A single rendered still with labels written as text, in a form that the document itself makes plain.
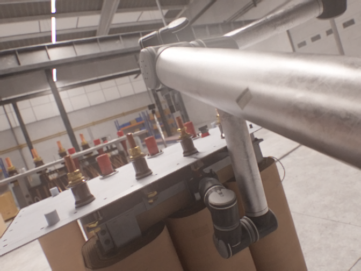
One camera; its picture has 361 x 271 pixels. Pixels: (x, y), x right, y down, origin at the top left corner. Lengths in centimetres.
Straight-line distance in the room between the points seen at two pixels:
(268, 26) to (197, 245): 115
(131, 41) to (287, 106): 1009
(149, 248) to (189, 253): 28
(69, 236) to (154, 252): 171
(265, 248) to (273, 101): 140
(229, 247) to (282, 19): 104
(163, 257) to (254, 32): 116
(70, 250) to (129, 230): 172
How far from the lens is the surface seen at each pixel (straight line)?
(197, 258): 136
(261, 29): 125
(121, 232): 114
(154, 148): 157
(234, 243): 98
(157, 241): 118
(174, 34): 116
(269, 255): 171
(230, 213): 89
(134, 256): 115
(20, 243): 95
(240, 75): 40
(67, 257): 284
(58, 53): 959
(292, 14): 130
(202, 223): 127
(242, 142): 92
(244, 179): 96
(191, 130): 170
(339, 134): 29
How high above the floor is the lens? 158
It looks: 4 degrees down
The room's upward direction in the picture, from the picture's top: 19 degrees counter-clockwise
